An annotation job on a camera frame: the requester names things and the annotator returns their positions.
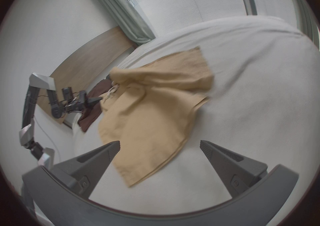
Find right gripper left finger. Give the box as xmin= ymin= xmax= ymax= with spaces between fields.
xmin=52 ymin=140 xmax=121 ymax=198

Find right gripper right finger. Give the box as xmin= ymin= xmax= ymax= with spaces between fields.
xmin=199 ymin=140 xmax=268 ymax=197

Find tan shorts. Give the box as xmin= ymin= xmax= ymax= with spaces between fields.
xmin=98 ymin=46 xmax=215 ymax=188

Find bed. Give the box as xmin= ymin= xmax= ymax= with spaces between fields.
xmin=37 ymin=15 xmax=320 ymax=217

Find brown garment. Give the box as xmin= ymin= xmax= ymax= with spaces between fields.
xmin=78 ymin=79 xmax=114 ymax=133

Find grey-green curtain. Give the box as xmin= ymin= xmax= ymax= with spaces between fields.
xmin=75 ymin=0 xmax=157 ymax=44
xmin=284 ymin=0 xmax=320 ymax=51

